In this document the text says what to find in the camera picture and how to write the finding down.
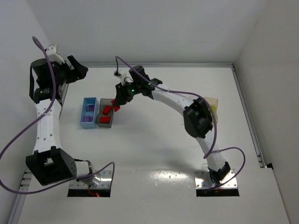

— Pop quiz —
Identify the red curved lego piece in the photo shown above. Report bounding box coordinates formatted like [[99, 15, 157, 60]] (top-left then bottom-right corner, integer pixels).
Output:
[[111, 99, 120, 112]]

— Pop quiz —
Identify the red lego brick front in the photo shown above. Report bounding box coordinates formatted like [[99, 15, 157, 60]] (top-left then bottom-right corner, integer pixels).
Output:
[[100, 117, 111, 124]]

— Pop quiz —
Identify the purple round lego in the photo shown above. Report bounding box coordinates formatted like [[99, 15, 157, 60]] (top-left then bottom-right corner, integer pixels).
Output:
[[86, 105, 95, 112], [82, 115, 93, 122]]

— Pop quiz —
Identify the lime green lego brick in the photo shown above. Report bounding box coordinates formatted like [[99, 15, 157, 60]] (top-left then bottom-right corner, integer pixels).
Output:
[[211, 105, 217, 117]]

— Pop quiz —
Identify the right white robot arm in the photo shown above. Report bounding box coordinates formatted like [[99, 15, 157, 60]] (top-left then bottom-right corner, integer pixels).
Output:
[[113, 65, 230, 185]]

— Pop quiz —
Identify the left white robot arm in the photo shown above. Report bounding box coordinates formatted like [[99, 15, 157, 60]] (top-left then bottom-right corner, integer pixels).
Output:
[[25, 56, 88, 186]]

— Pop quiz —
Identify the smoky grey plastic container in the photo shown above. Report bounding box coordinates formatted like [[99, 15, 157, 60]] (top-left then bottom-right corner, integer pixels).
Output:
[[95, 98, 114, 128]]

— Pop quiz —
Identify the light blue plastic container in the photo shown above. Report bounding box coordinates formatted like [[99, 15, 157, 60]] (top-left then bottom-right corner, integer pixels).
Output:
[[80, 97, 99, 129]]

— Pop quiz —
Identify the orange translucent plastic container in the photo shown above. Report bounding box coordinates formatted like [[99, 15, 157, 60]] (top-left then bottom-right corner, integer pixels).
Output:
[[204, 97, 219, 123]]

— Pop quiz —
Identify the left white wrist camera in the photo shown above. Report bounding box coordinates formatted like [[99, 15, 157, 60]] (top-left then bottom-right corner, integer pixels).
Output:
[[46, 44, 64, 64]]

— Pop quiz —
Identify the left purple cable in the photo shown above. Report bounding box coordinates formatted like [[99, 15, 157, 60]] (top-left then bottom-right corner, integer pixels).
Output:
[[0, 36, 115, 195]]

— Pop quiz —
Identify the purple cable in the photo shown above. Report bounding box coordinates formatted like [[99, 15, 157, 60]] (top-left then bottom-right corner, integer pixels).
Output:
[[0, 36, 115, 195], [114, 56, 246, 191]]

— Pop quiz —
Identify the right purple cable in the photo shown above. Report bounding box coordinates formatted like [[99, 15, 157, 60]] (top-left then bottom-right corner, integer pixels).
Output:
[[114, 56, 246, 191]]

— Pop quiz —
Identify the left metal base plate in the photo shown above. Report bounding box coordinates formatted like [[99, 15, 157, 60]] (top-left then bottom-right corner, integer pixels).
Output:
[[67, 170, 113, 197]]

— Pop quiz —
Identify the metal base plate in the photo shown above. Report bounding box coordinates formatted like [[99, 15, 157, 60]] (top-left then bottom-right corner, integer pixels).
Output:
[[194, 170, 240, 197], [67, 170, 113, 197]]

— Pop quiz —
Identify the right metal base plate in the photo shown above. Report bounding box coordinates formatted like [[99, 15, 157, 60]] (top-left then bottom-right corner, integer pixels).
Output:
[[194, 170, 240, 197]]

